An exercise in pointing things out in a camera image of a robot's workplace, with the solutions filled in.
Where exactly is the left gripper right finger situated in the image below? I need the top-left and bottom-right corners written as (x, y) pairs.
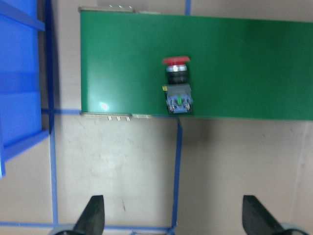
top-left (242, 195), bottom-right (284, 235)

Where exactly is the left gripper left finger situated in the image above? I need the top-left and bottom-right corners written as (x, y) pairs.
top-left (72, 195), bottom-right (105, 235)

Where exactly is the red mushroom push button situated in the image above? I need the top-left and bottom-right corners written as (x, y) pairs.
top-left (162, 56), bottom-right (193, 114)

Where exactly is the green conveyor belt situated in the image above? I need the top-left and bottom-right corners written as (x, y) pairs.
top-left (80, 9), bottom-right (313, 120)

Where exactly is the left blue plastic bin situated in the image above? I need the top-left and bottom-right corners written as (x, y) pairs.
top-left (0, 0), bottom-right (48, 178)

